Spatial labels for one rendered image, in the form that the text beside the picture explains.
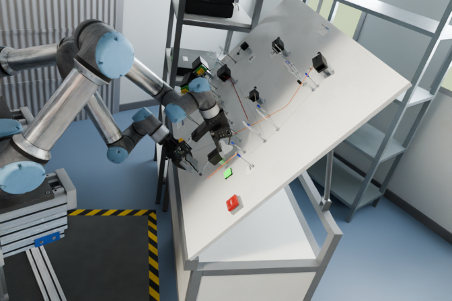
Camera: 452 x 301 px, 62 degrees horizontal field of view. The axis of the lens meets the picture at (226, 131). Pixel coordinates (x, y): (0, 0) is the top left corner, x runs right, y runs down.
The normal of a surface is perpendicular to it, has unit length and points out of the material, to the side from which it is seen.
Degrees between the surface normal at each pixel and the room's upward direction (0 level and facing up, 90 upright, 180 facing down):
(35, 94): 90
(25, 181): 96
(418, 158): 90
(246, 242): 0
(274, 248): 0
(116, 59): 84
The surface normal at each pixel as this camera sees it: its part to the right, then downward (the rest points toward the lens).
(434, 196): -0.78, 0.20
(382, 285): 0.18, -0.84
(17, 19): 0.60, 0.51
